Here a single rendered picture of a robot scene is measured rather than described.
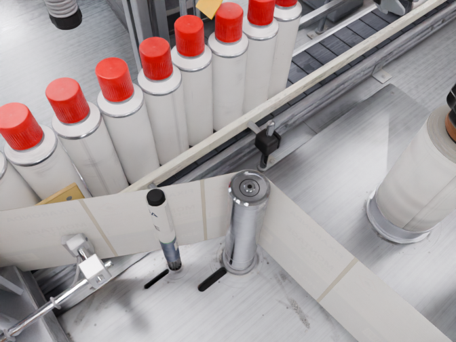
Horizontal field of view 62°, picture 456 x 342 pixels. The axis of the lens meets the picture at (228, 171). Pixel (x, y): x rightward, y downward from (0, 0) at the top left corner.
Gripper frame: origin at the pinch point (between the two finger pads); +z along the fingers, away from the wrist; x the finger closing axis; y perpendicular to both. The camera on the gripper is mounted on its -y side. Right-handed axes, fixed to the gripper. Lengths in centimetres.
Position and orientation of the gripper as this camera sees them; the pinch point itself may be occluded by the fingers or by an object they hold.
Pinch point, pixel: (385, 5)
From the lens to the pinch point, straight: 83.7
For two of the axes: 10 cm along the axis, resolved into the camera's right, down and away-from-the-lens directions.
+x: 7.4, -6.7, 0.4
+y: 6.3, 6.7, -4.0
